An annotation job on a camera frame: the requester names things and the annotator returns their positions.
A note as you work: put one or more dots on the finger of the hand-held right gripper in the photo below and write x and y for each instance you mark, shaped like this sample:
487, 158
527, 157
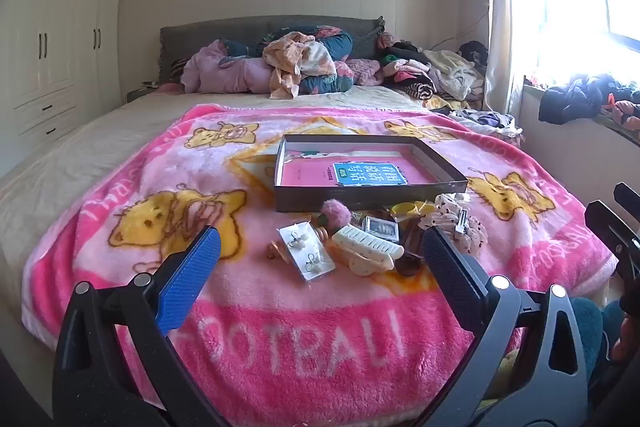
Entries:
612, 232
629, 199

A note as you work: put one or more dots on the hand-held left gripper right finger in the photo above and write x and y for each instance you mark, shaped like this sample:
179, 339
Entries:
450, 272

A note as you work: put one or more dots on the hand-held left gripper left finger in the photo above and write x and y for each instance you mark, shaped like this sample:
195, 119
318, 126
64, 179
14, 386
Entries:
190, 279

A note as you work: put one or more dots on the dotted mesh bow hair clip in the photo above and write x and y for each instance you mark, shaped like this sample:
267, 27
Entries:
447, 206

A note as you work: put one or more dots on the yellow rings packet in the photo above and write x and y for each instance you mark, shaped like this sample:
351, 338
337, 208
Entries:
404, 209

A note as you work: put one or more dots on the cream hair claw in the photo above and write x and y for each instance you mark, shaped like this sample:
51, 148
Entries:
365, 247

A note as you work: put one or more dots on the shallow cardboard box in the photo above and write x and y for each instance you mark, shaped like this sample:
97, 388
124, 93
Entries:
370, 199

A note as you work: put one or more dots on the dark brown hair clip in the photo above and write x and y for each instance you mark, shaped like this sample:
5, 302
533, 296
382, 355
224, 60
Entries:
410, 264

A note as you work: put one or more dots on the small silver square box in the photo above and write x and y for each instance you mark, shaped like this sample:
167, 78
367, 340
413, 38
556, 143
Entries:
380, 228

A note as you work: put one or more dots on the small copper hair clip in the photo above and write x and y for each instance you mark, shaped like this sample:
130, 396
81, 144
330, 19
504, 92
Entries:
274, 251

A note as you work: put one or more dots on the window sill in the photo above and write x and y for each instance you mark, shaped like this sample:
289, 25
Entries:
560, 142

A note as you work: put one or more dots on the dark teal cloth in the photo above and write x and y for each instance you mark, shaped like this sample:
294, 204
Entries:
592, 332

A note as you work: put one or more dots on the dark jacket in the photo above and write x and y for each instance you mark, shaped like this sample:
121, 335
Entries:
575, 99

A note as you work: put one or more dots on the pearl earring card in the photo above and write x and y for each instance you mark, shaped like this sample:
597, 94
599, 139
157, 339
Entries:
305, 252

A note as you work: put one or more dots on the pink bear printed blanket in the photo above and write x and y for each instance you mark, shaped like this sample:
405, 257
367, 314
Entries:
300, 332

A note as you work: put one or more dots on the pink book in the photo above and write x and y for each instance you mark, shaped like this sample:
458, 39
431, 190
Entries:
310, 174

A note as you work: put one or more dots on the dark bedside table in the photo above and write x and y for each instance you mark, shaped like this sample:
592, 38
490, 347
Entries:
142, 93

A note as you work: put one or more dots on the pile of folded clothes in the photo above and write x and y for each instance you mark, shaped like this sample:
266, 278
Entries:
430, 72

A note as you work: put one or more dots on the pink padded jacket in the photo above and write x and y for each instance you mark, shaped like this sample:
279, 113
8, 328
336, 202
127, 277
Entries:
225, 72

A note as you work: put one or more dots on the mauve fleece garment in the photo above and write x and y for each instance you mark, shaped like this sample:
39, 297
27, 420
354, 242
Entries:
362, 72

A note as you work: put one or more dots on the cream curtain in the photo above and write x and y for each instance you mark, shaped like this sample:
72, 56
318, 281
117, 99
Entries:
500, 7

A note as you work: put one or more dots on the peach printed cloth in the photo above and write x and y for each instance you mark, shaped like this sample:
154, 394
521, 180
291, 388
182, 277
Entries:
295, 57

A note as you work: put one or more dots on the grey upholstered headboard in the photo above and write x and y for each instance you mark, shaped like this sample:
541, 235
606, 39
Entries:
225, 29

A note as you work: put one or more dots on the cream built-in wardrobe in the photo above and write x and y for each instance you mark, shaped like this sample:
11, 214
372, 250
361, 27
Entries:
50, 32

